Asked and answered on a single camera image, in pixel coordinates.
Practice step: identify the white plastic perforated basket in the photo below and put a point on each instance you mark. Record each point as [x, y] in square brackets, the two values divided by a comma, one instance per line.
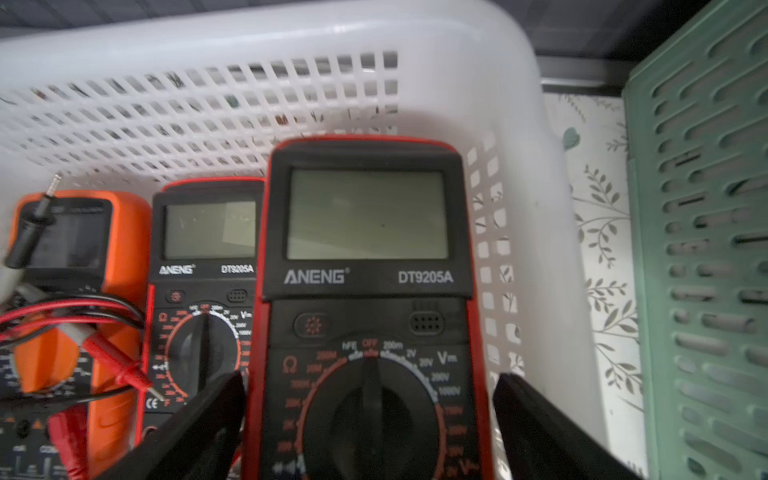
[134, 106]

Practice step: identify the green desk file organizer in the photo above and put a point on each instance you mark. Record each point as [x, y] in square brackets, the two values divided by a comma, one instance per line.
[696, 112]

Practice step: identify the orange multimeter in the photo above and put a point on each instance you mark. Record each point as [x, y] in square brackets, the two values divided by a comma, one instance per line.
[73, 285]

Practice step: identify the red multimeter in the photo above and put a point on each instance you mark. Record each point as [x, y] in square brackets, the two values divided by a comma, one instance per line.
[367, 361]
[201, 290]

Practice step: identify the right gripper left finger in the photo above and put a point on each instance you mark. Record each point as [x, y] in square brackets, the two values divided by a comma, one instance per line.
[197, 442]

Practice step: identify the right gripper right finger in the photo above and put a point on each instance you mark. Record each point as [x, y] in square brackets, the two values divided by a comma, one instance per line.
[541, 442]

